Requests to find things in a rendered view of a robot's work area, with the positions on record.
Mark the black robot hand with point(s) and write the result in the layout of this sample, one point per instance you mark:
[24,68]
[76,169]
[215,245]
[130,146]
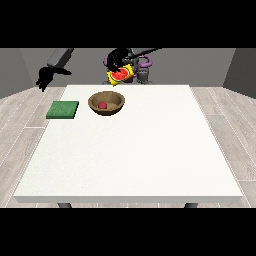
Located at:
[117,60]
[46,75]

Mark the yellow cup with melon print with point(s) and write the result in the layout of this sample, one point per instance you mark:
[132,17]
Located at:
[121,75]

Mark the green square pad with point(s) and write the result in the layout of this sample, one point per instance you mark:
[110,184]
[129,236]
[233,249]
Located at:
[62,109]

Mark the brown wooden bowl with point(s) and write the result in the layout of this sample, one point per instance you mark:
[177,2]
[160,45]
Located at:
[106,103]

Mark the small red ball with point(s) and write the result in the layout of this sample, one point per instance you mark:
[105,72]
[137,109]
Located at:
[102,105]

